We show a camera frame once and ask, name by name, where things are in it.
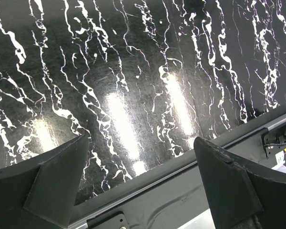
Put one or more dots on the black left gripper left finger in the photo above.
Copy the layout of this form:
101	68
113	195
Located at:
40	192

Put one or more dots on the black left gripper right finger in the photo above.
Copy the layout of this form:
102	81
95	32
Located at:
241	194

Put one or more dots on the aluminium frame rail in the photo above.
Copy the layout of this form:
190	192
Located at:
171	195

